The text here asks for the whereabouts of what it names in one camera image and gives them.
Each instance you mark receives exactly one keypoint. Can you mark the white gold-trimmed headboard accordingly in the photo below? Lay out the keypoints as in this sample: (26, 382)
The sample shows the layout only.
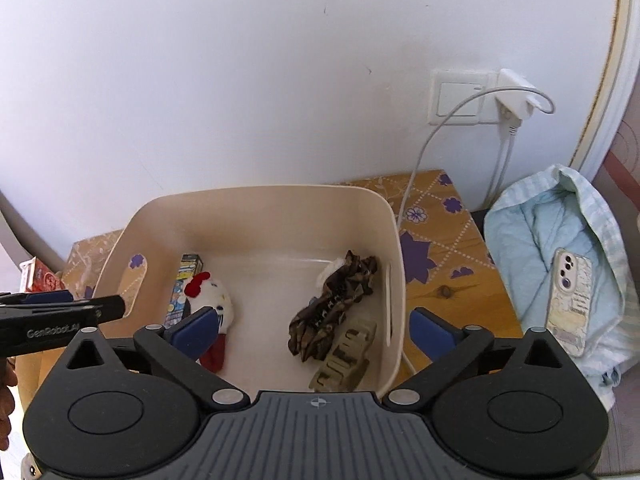
(607, 85)

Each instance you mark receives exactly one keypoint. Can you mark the flower-patterned wooden desktop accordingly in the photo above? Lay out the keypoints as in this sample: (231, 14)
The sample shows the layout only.
(450, 280)

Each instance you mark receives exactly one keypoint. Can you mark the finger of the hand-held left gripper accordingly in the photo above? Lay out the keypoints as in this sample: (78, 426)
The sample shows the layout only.
(107, 306)

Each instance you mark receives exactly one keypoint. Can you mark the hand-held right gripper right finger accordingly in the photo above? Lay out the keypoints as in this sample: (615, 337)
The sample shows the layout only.
(426, 332)

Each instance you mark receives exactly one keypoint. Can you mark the beige hair claw clip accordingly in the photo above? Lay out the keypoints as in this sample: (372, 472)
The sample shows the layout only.
(345, 355)

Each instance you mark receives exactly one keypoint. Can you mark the camouflage cloth scrunchie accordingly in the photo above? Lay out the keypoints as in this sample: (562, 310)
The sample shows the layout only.
(330, 305)

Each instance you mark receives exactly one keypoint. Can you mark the white charger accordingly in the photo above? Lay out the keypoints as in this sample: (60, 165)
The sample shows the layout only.
(515, 92)

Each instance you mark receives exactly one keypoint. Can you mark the red printed box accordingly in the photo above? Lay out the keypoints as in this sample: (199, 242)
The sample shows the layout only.
(45, 276)

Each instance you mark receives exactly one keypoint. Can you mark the white wall switch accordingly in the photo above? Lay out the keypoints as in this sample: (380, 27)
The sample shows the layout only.
(457, 97)

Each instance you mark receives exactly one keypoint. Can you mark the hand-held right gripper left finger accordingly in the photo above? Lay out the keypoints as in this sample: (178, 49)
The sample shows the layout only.
(196, 334)

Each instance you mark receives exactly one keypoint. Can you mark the person's left hand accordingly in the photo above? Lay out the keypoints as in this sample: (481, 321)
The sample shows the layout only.
(4, 410)

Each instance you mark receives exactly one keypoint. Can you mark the phone in printed case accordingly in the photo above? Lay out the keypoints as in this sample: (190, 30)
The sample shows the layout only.
(570, 305)

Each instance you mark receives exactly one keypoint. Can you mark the white plush toy red bow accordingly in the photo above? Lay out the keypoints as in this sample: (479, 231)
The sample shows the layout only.
(220, 300)

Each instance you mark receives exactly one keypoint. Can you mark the blue yellow printed box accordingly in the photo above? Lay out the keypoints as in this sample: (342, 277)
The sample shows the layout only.
(182, 285)

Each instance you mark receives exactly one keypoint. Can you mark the cream plastic basket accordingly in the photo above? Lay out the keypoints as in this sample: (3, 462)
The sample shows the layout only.
(270, 230)

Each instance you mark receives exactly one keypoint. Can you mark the light blue folded blanket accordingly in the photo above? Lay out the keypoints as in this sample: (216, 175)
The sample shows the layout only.
(525, 240)

